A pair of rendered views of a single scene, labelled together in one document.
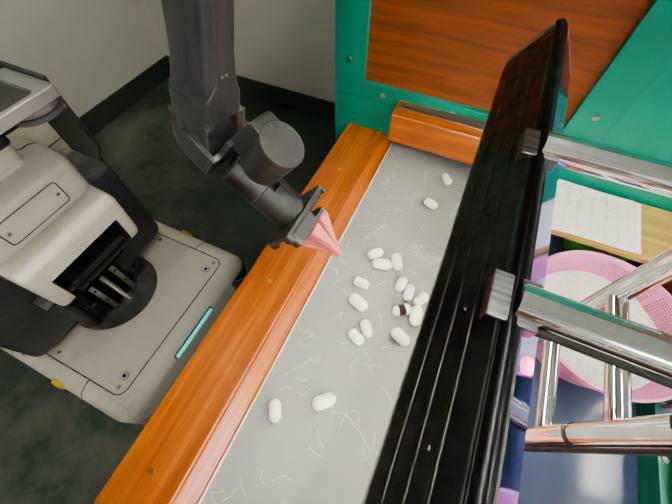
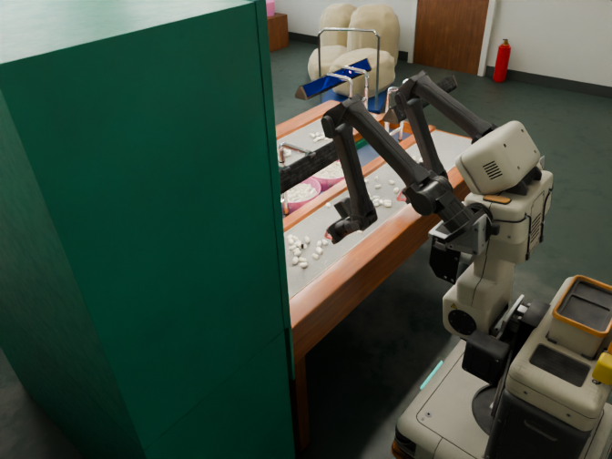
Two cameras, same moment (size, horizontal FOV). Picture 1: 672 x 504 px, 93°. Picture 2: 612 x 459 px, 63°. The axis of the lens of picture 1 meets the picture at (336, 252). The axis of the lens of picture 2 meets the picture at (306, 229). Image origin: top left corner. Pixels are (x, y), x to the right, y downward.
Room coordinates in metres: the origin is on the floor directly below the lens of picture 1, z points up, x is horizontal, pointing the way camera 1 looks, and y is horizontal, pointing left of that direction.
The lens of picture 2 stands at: (1.78, 0.40, 1.98)
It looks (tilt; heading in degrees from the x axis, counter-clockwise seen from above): 35 degrees down; 197
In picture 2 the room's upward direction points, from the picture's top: 3 degrees counter-clockwise
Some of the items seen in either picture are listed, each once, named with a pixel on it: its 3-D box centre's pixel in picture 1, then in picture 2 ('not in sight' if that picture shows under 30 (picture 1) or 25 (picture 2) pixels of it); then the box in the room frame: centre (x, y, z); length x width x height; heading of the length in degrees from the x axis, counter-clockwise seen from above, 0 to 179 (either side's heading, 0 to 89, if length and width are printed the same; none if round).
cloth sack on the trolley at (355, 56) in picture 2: not in sight; (362, 71); (-3.21, -0.49, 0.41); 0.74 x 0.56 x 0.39; 156
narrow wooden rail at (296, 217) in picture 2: not in sight; (341, 195); (-0.30, -0.07, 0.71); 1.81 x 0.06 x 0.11; 156
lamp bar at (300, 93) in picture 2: not in sight; (335, 76); (-0.97, -0.25, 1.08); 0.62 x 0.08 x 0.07; 156
